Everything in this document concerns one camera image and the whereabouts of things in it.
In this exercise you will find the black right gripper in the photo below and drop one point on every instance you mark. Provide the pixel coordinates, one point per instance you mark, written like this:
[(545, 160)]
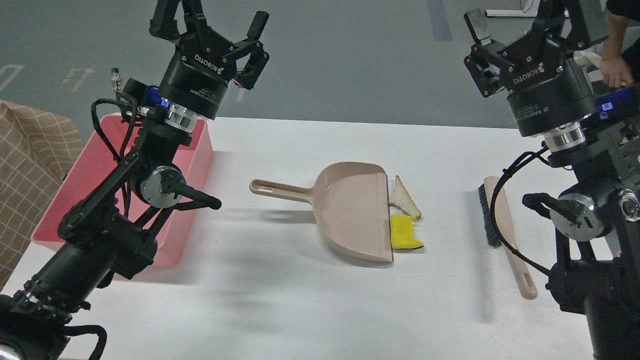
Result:
[(547, 89)]

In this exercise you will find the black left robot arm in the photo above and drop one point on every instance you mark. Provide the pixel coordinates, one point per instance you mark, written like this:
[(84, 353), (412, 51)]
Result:
[(114, 229)]

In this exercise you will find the pink plastic bin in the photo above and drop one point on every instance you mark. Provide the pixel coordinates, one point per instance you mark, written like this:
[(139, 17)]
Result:
[(93, 165)]

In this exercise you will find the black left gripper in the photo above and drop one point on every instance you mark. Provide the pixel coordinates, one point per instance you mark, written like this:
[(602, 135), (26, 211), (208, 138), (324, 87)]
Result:
[(196, 77)]

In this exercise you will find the white frame chair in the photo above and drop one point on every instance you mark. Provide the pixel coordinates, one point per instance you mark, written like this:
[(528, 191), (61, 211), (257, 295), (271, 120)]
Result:
[(590, 63)]

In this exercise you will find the beige hand brush black bristles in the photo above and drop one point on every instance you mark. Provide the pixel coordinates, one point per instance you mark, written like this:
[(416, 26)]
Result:
[(504, 225)]

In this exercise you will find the seated person's forearm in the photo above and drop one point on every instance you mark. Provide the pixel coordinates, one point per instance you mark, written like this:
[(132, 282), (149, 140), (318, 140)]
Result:
[(616, 24)]

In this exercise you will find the triangular toast slice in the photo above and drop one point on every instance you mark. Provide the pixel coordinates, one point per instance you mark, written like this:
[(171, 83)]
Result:
[(401, 199)]

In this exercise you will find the yellow green sponge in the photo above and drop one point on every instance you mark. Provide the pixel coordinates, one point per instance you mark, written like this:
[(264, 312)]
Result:
[(403, 233)]

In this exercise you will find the seated person's hand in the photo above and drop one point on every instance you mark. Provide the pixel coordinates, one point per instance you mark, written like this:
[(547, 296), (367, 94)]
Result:
[(615, 71)]

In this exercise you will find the beige checkered cloth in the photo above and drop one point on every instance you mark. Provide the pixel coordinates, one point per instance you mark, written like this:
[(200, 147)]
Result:
[(37, 149)]

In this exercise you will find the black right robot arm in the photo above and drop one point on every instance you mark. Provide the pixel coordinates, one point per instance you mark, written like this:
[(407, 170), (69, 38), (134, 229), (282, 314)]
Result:
[(596, 221)]

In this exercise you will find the beige plastic dustpan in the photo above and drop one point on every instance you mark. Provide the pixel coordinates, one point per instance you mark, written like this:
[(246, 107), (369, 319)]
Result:
[(350, 205)]

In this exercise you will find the white table base bar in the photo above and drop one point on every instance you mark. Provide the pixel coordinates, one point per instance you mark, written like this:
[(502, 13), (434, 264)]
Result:
[(506, 13)]

